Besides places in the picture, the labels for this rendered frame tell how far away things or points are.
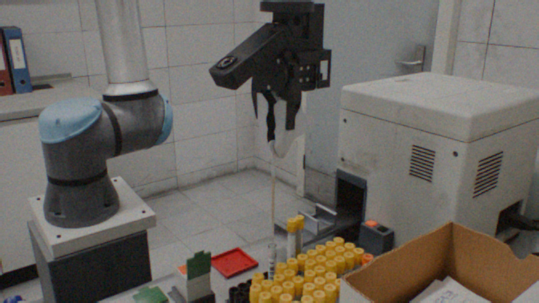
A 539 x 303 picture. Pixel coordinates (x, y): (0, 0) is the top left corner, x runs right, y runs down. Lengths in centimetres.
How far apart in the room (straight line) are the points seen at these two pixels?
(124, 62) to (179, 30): 215
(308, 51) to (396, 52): 180
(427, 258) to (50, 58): 246
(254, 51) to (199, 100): 268
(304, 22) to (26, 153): 181
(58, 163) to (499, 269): 77
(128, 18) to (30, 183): 147
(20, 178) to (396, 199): 180
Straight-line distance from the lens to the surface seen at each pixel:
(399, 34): 238
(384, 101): 83
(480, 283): 75
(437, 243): 72
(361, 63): 254
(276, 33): 58
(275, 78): 60
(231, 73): 54
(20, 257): 246
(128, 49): 96
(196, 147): 330
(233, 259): 86
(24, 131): 225
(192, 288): 70
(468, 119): 74
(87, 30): 288
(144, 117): 96
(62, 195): 96
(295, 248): 80
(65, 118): 90
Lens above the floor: 135
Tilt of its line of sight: 20 degrees down
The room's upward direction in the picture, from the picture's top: straight up
